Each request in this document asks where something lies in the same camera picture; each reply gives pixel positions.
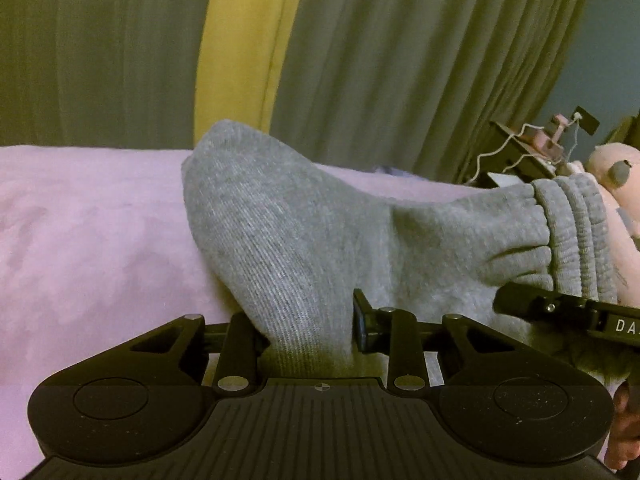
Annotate grey sweatpants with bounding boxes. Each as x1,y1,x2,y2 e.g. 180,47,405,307
182,121,634,386

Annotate person's right hand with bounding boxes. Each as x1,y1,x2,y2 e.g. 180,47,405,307
603,382,634,470

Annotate pink plush toy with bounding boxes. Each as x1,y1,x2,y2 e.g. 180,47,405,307
566,143,639,308

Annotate pink bed blanket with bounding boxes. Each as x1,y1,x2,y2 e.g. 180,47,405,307
0,144,507,480

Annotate grey-green curtain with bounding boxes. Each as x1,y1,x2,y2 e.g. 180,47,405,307
1,0,587,182

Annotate yellow curtain strip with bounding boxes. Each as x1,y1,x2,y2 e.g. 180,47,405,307
194,0,300,141

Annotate white charging cable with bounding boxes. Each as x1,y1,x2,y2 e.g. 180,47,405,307
472,112,584,183

